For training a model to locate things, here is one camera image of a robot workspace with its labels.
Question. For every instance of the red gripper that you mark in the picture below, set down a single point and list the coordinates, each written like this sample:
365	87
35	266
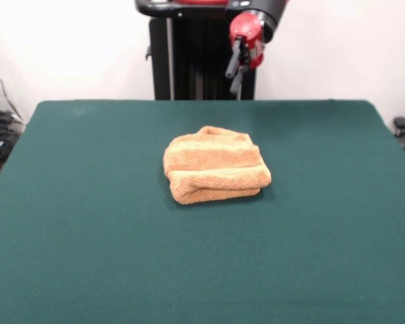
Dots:
254	33

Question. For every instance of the orange terry towel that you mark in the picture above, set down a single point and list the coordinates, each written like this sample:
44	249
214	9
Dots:
212	162

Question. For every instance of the dark green table cloth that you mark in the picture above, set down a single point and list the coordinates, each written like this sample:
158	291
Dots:
87	243

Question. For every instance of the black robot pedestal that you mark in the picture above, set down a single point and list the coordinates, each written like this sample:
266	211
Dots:
189	50

